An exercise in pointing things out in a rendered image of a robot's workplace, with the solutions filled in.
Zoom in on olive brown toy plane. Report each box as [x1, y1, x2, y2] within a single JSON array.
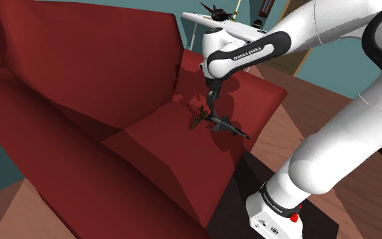
[[188, 105, 209, 131]]

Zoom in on dark framed wall picture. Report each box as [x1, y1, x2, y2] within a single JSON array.
[[258, 0, 276, 19]]

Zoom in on dark robot stand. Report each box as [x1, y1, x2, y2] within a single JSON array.
[[205, 149, 341, 239]]

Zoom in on brown wooden door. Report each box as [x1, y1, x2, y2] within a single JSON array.
[[256, 0, 315, 77]]

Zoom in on dark grey toy jet plane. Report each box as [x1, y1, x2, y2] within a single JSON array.
[[205, 113, 252, 141]]

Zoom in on red sofa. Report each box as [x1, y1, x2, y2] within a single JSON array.
[[0, 0, 288, 239]]

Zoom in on white side table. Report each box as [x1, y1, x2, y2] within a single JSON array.
[[180, 1, 268, 52]]

